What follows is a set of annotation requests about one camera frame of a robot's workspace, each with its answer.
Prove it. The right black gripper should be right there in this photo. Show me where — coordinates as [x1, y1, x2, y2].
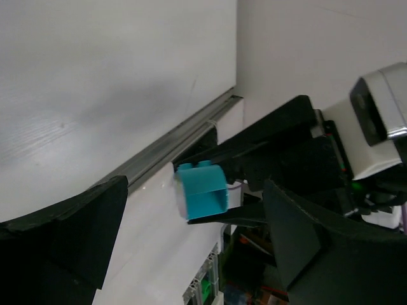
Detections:
[177, 95, 358, 227]

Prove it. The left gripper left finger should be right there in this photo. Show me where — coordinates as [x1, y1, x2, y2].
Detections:
[1, 176, 128, 304]

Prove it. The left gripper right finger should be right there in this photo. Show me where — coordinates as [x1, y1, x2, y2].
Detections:
[263, 180, 406, 304]

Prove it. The teal rounded lego brick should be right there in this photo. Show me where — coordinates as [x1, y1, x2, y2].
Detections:
[176, 160, 229, 220]

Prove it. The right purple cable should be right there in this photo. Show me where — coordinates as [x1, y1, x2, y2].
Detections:
[397, 205, 407, 236]

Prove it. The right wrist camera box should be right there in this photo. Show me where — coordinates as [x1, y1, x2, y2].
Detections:
[322, 62, 406, 180]

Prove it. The aluminium rail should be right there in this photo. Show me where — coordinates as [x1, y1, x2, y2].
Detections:
[96, 89, 242, 194]

